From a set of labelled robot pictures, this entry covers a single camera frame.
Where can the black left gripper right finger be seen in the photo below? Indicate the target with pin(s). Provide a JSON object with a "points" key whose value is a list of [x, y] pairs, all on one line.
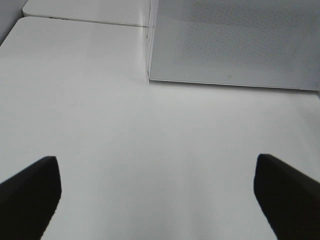
{"points": [[288, 198]]}

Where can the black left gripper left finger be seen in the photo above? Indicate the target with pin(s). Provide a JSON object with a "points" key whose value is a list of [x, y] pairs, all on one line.
{"points": [[29, 199]]}

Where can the white microwave door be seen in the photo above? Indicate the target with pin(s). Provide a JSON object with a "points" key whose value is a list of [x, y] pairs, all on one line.
{"points": [[235, 42]]}

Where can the white microwave oven body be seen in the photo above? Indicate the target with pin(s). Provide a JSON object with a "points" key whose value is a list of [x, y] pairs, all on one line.
{"points": [[147, 50]]}

